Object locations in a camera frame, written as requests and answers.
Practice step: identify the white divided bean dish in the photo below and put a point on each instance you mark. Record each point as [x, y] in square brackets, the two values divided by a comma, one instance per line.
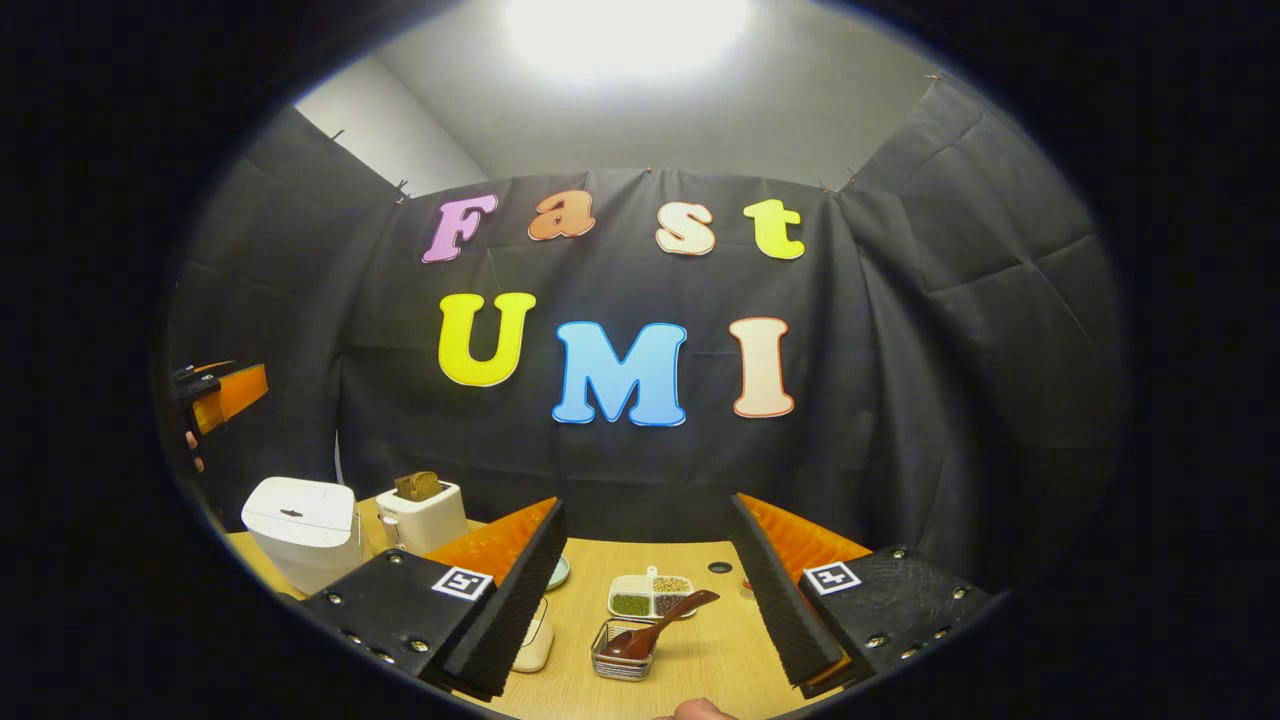
[630, 604]

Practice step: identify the white toaster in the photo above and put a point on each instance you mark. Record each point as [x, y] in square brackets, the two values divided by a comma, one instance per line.
[425, 520]

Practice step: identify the clear chopstick holder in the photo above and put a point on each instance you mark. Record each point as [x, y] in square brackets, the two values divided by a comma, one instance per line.
[622, 670]

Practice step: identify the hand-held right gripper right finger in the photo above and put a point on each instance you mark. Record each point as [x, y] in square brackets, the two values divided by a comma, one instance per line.
[775, 600]

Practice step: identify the white rice cooker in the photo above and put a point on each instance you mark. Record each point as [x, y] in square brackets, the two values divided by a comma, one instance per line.
[300, 525]

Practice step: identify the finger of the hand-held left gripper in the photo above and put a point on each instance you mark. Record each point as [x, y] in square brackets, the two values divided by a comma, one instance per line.
[235, 395]
[205, 370]

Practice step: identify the brown bread slice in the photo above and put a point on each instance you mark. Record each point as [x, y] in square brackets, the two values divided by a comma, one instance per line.
[428, 485]
[408, 488]

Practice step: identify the pale green plate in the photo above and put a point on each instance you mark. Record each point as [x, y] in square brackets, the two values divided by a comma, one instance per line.
[560, 572]

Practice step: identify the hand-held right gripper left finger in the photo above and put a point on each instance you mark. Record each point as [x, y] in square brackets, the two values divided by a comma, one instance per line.
[520, 600]

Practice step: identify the black backdrop cloth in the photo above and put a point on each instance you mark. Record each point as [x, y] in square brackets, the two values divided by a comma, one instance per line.
[620, 470]

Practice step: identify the brown wooden spoon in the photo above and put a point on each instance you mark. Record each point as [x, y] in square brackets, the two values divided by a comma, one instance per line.
[665, 620]

